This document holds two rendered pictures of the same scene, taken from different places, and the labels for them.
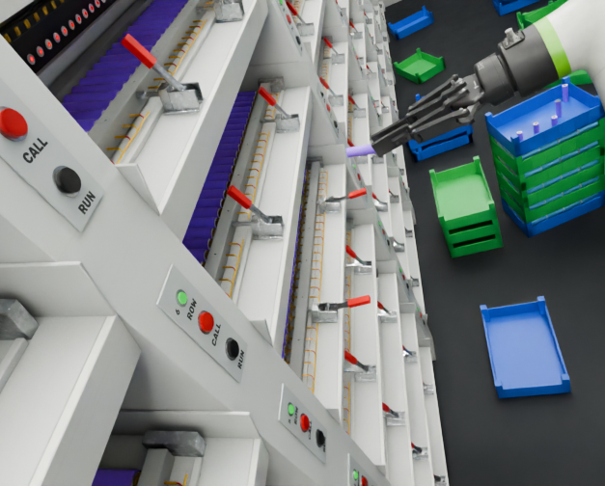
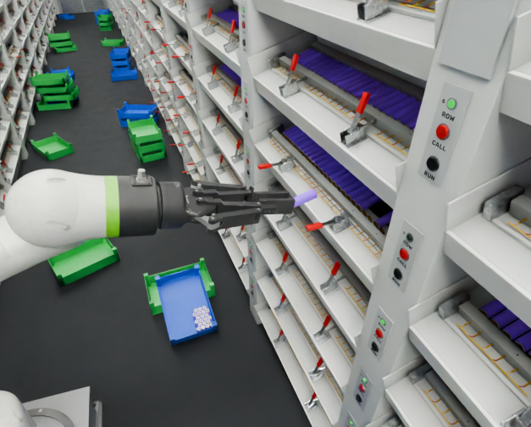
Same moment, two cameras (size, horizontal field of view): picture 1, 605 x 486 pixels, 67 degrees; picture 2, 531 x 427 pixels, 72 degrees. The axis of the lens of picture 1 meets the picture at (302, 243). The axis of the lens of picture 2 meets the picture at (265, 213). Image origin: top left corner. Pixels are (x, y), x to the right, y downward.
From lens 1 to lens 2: 1.22 m
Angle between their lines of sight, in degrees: 92
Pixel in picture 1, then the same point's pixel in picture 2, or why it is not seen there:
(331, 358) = (271, 156)
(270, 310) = (262, 80)
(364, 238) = (351, 323)
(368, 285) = (317, 278)
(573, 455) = (201, 407)
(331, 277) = (298, 184)
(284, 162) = (323, 119)
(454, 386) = not seen: outside the picture
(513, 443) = (240, 404)
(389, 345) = (309, 314)
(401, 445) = (273, 263)
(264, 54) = not seen: hidden behind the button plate
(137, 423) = not seen: hidden behind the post
